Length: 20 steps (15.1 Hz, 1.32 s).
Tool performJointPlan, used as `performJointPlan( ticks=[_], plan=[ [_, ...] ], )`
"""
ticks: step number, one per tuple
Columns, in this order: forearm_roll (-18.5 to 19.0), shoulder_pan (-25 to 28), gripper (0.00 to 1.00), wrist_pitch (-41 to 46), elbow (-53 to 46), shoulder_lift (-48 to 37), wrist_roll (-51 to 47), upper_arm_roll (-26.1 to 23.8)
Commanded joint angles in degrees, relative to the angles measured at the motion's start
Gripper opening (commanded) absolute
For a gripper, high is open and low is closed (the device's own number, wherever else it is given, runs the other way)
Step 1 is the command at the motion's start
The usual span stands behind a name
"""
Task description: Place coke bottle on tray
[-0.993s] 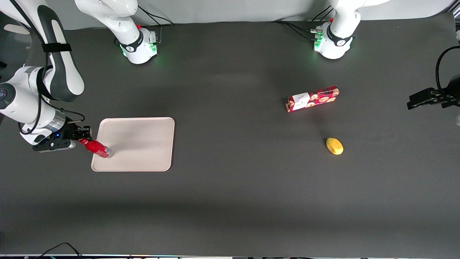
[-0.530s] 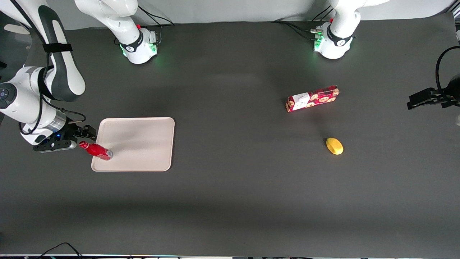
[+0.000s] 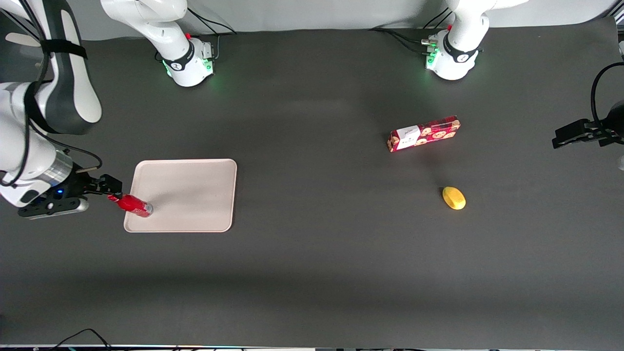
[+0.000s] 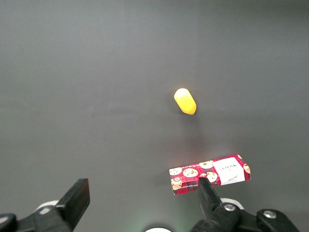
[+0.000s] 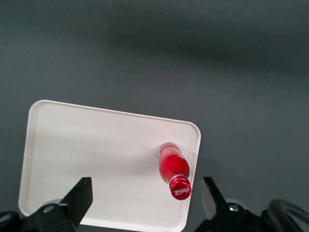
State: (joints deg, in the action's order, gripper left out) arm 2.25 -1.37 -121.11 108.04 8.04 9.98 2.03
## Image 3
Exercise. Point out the red coke bottle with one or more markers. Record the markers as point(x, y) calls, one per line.
point(132, 204)

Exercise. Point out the red cookie box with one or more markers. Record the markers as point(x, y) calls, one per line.
point(429, 132)

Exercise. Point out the right wrist grey camera box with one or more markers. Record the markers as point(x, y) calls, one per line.
point(53, 208)

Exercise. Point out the dark grey table mat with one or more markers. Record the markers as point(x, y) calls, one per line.
point(317, 253)

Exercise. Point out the left wrist grey camera box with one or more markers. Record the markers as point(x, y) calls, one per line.
point(621, 163)

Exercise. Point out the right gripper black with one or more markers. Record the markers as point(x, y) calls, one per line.
point(77, 185)

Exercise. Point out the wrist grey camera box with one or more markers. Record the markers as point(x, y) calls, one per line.
point(53, 208)
point(621, 163)

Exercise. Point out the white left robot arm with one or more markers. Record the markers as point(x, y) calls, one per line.
point(458, 44)

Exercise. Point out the yellow lemon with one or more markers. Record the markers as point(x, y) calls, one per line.
point(454, 198)

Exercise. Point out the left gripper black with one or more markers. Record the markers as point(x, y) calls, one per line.
point(600, 134)

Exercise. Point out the beige plastic tray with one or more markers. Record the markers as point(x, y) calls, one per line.
point(190, 195)

